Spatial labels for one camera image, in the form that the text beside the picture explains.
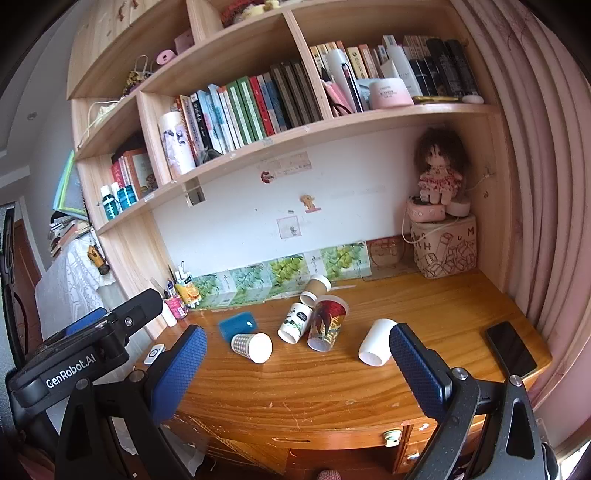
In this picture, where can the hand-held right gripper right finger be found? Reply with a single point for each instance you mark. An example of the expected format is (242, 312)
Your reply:
(420, 369)

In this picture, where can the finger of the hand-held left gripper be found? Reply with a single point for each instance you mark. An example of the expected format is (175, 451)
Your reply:
(85, 321)
(141, 309)

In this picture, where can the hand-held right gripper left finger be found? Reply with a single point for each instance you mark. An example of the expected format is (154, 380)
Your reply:
(178, 374)

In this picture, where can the plain white cup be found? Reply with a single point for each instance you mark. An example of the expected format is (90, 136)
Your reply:
(376, 341)

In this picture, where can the checkered paper cup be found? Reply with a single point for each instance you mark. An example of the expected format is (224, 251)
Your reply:
(244, 344)

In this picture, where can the blue cup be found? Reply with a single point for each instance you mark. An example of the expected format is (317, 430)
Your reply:
(235, 324)

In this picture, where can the red patterned cup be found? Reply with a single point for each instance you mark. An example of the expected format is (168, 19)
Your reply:
(328, 323)

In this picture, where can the white panda print cup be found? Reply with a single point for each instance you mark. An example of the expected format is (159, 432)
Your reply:
(295, 323)

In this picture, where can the brown paper cup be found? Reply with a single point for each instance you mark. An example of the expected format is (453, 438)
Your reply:
(318, 286)

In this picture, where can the pink pen cup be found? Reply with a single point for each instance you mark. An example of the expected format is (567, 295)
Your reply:
(175, 308)

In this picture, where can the small white bottle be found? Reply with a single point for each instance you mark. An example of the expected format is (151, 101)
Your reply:
(169, 317)

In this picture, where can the small white device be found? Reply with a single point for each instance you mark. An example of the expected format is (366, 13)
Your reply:
(154, 354)

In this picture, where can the white lace cloth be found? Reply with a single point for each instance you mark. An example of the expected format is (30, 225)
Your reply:
(64, 295)

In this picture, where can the orange packet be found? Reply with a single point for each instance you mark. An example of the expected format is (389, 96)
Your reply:
(189, 291)

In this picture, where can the green print tissue pack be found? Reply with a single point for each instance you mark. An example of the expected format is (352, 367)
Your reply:
(207, 288)
(249, 279)
(344, 257)
(286, 270)

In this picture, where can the drawer knob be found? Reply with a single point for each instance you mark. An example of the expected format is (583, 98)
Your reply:
(391, 437)

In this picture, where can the black smartphone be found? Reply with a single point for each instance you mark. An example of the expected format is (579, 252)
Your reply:
(510, 348)

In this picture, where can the teal bottle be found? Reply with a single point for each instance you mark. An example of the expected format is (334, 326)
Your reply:
(127, 196)
(111, 205)

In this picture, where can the printed storage box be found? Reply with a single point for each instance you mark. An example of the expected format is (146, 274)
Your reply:
(443, 254)

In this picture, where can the brown printed bag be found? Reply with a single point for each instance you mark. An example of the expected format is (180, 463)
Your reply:
(388, 254)

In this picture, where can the row of books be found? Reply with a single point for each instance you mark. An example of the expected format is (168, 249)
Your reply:
(249, 108)
(134, 173)
(438, 64)

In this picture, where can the green folder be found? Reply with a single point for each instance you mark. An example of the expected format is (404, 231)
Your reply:
(67, 184)

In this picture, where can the white round device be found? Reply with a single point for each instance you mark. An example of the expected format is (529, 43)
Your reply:
(459, 209)

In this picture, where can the white printed cylinder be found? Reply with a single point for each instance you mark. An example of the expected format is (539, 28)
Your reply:
(178, 145)

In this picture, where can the rag doll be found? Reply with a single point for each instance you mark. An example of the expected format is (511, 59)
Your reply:
(438, 177)

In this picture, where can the pink curtain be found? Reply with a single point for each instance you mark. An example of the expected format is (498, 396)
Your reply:
(545, 184)

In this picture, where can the dried flower bag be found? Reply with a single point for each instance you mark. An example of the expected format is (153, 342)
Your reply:
(136, 78)

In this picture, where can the wooden bookshelf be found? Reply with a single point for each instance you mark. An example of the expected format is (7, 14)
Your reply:
(369, 121)

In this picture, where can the pink tape roll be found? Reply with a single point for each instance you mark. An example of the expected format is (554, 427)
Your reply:
(164, 57)

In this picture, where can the small pink box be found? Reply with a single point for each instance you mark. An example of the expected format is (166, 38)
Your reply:
(183, 42)

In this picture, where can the white pebble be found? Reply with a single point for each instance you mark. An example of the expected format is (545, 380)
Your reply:
(472, 99)

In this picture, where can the pink jar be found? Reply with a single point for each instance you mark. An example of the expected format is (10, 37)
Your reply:
(390, 94)

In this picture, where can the plush toy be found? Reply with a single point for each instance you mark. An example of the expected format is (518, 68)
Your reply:
(240, 10)

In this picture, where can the black frame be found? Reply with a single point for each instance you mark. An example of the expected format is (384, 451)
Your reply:
(8, 277)

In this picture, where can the square wall sticker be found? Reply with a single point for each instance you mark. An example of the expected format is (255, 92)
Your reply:
(288, 227)

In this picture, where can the red wall sticker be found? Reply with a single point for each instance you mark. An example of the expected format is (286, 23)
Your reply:
(267, 177)

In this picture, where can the bear wall sticker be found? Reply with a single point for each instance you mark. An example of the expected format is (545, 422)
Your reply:
(310, 203)

